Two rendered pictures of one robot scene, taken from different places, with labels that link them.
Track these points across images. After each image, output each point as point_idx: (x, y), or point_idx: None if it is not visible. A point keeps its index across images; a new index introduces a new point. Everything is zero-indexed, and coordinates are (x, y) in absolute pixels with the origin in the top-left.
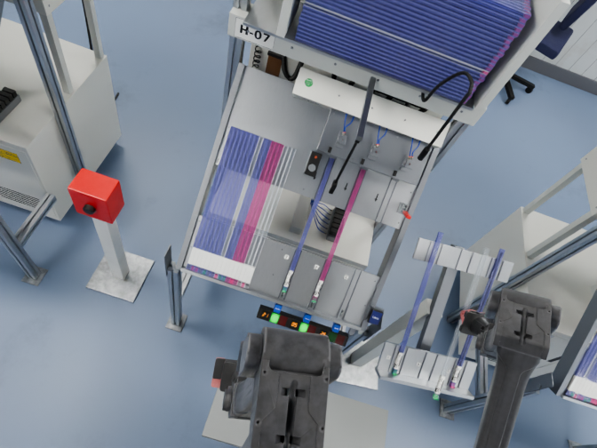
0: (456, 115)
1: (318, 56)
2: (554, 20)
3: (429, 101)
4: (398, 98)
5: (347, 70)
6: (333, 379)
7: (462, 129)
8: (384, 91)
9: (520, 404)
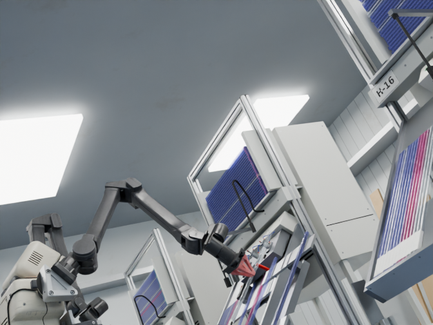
0: (279, 204)
1: (237, 242)
2: (245, 138)
3: (269, 211)
4: (263, 225)
5: (245, 236)
6: (50, 217)
7: (296, 209)
8: (258, 228)
9: (100, 204)
